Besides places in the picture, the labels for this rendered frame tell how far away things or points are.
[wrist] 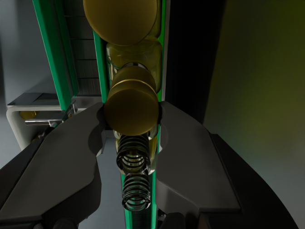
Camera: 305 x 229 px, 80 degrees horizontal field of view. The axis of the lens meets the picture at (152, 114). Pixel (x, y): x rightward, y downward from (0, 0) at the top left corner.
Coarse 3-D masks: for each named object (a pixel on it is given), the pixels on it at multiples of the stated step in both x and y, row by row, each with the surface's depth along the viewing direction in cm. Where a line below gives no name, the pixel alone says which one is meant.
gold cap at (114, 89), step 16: (112, 80) 14; (128, 80) 11; (144, 80) 12; (112, 96) 10; (128, 96) 10; (144, 96) 11; (112, 112) 11; (128, 112) 11; (144, 112) 11; (112, 128) 12; (128, 128) 12; (144, 128) 12
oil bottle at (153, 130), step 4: (156, 124) 21; (152, 128) 20; (156, 128) 21; (116, 132) 21; (148, 132) 20; (152, 132) 21; (156, 132) 21; (116, 136) 21; (120, 136) 21; (148, 136) 21; (152, 136) 21
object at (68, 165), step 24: (72, 120) 10; (96, 120) 10; (48, 144) 8; (72, 144) 8; (96, 144) 10; (48, 168) 7; (72, 168) 7; (96, 168) 7; (24, 192) 6; (48, 192) 6; (72, 192) 6; (96, 192) 7; (0, 216) 5; (24, 216) 5; (48, 216) 6; (72, 216) 6
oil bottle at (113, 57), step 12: (108, 48) 17; (120, 48) 17; (132, 48) 17; (144, 48) 17; (156, 48) 17; (108, 60) 17; (120, 60) 16; (132, 60) 16; (144, 60) 17; (156, 60) 17; (108, 72) 18; (156, 72) 17; (156, 84) 18
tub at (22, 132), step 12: (12, 108) 45; (24, 108) 46; (36, 108) 46; (48, 108) 46; (60, 108) 46; (84, 108) 46; (12, 120) 47; (24, 120) 51; (24, 132) 51; (36, 132) 57; (24, 144) 52; (96, 156) 55
